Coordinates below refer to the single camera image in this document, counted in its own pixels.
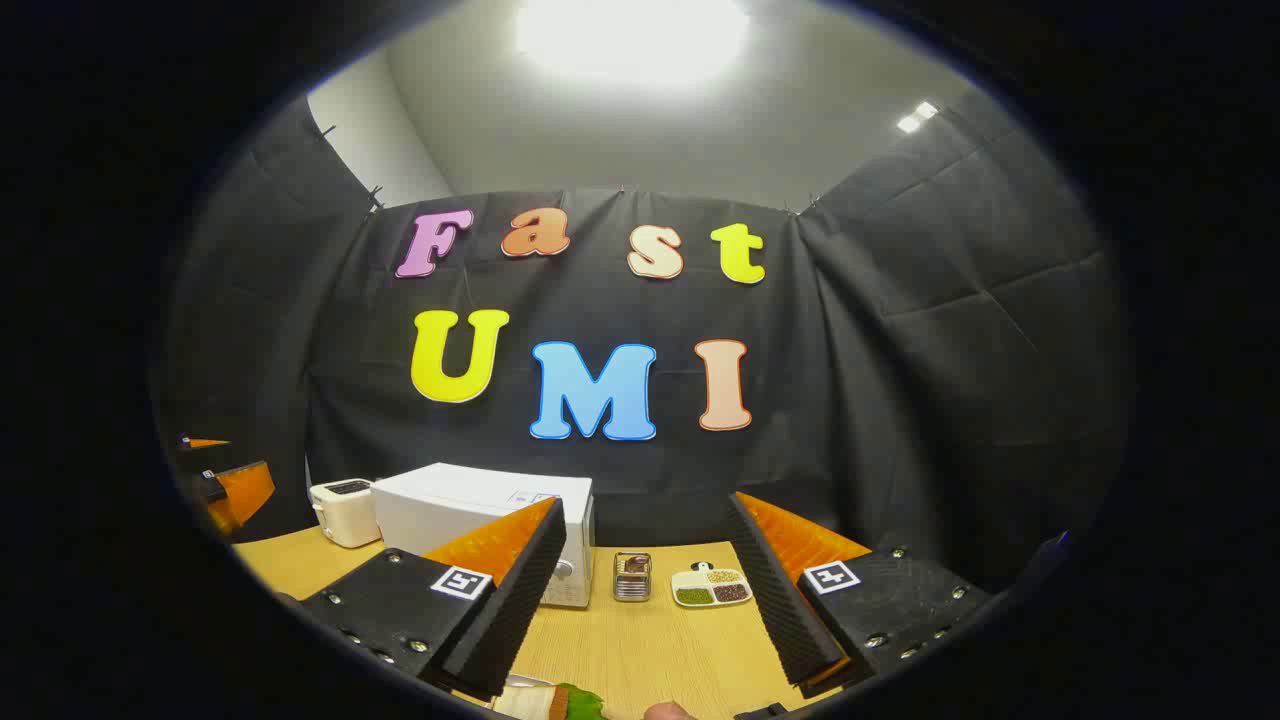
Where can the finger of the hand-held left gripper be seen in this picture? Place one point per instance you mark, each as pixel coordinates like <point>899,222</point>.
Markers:
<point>245,490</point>
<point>205,443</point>

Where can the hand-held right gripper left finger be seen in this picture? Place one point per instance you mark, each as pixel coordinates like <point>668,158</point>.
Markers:
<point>520,600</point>

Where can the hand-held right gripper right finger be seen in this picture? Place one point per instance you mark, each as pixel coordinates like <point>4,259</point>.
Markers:
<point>775,600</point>

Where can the lettuce sandwich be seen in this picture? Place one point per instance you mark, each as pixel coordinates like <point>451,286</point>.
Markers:
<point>580,703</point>

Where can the white microwave oven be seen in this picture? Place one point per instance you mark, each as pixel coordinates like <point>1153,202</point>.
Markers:
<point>450,500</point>

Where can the white food tray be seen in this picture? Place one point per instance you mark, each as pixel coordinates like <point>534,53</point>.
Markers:
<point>520,700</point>

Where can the white divided dish of beans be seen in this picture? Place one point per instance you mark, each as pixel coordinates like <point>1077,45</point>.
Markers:
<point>712,586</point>

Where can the white toaster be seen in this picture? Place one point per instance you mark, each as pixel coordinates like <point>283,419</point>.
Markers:
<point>345,515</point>

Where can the small ceiling light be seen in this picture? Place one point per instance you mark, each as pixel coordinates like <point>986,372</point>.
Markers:
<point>917,117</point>

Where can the large ceiling light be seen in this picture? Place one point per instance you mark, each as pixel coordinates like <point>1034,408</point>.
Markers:
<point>630,40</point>

